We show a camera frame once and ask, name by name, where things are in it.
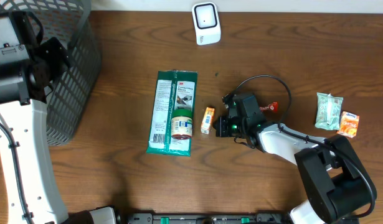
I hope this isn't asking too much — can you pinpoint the red snack bar wrapper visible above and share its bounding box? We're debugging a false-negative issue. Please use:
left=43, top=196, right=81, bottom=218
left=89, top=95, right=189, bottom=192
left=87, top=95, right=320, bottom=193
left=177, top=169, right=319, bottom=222
left=260, top=101, right=278, bottom=113

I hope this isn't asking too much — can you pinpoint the orange tissue pack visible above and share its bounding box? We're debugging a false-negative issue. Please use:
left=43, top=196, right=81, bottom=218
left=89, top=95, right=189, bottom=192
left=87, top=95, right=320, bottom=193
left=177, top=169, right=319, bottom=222
left=201, top=107, right=215, bottom=134
left=337, top=111, right=359, bottom=138

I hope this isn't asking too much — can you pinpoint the green lid glass jar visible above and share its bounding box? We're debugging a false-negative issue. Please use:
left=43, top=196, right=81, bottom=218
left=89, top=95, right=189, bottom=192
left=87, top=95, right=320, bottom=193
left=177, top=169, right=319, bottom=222
left=171, top=109, right=193, bottom=140

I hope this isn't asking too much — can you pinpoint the green 3M gloves package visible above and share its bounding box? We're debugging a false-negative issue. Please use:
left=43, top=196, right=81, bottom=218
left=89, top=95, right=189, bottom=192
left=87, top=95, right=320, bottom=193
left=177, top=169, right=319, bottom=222
left=146, top=70, right=197, bottom=157

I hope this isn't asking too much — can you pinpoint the mint green wipes packet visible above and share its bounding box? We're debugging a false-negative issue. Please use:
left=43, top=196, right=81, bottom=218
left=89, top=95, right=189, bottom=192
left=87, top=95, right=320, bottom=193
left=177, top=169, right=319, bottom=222
left=315, top=93, right=343, bottom=131

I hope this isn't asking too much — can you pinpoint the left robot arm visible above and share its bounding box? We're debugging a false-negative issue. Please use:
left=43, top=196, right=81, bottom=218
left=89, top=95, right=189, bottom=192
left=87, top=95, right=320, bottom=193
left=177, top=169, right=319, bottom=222
left=0, top=11, right=120, bottom=223

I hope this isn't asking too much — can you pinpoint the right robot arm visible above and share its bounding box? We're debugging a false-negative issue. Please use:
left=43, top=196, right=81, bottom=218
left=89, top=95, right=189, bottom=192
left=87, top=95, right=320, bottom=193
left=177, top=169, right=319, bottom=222
left=214, top=93, right=377, bottom=223

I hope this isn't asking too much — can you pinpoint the white barcode scanner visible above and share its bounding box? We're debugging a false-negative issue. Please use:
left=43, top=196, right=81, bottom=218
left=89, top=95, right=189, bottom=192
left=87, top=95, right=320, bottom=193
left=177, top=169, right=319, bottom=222
left=191, top=2, right=221, bottom=45

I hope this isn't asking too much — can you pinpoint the grey plastic mesh basket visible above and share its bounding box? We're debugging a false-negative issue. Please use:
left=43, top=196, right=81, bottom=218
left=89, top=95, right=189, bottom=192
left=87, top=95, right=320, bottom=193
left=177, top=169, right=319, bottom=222
left=0, top=0, right=102, bottom=146

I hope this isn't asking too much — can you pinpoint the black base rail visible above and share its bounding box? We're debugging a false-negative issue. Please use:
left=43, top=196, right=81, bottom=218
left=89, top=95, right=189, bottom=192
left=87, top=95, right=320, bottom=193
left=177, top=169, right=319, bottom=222
left=126, top=213, right=292, bottom=224

